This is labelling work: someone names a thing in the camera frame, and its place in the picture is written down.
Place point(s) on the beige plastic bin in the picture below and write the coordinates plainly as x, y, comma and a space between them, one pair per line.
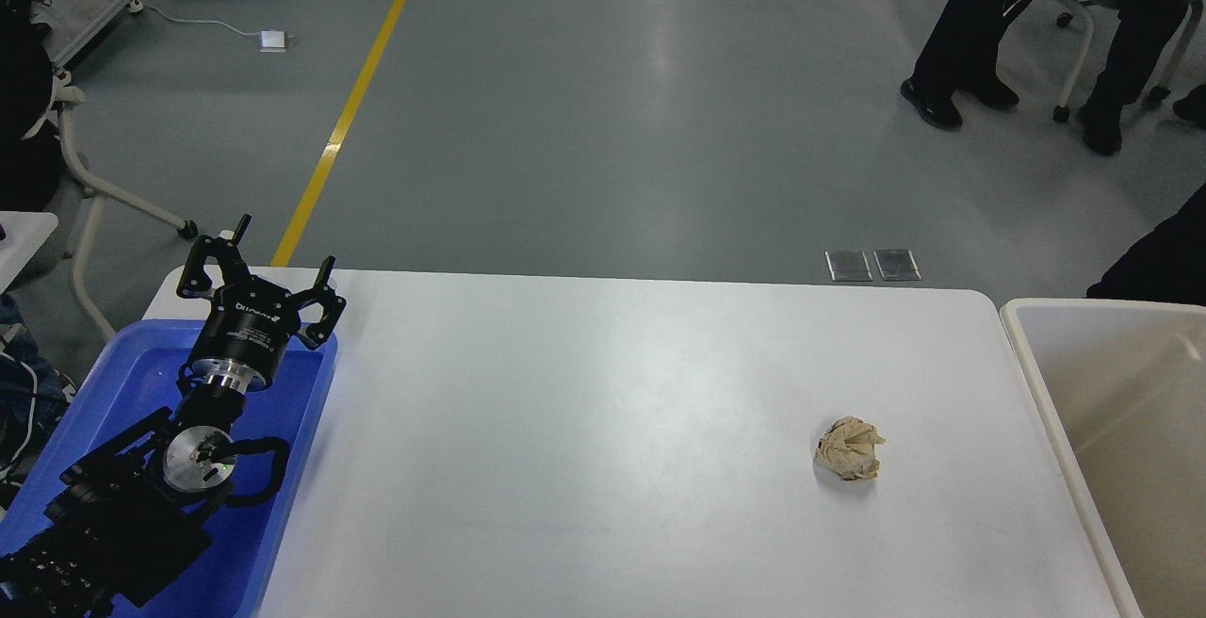
1120, 387

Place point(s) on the right metal floor plate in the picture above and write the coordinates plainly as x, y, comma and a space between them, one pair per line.
897, 265

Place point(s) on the white power adapter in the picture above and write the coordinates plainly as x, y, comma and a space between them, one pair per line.
273, 41

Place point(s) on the person in black trousers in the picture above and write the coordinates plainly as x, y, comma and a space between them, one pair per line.
962, 54

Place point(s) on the person in black at left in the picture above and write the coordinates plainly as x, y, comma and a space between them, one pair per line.
31, 162

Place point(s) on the metal floor plate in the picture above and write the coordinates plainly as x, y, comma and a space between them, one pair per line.
897, 265
849, 267

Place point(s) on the white side table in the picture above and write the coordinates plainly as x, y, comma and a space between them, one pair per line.
24, 234

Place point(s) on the white chair frame left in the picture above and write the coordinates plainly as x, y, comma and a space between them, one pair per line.
96, 191

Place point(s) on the crumpled beige paper ball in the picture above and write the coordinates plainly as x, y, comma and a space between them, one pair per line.
849, 449

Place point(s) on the grey metal platform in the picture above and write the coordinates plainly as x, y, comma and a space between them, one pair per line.
73, 24

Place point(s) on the person in black at right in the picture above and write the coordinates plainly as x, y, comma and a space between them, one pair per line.
1167, 265

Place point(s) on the white office chair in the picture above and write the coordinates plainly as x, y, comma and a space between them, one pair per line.
1159, 92

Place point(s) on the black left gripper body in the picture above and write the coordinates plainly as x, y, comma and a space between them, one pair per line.
247, 330

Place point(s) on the blue plastic bin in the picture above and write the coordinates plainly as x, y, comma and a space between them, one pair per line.
135, 374

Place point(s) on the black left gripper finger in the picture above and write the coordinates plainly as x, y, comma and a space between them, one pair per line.
314, 334
195, 283

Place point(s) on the seated person in black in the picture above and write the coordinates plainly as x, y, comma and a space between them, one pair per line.
1145, 26

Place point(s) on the left metal floor plate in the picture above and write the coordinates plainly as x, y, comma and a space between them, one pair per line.
849, 267

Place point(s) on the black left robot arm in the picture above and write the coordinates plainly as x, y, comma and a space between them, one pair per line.
167, 485

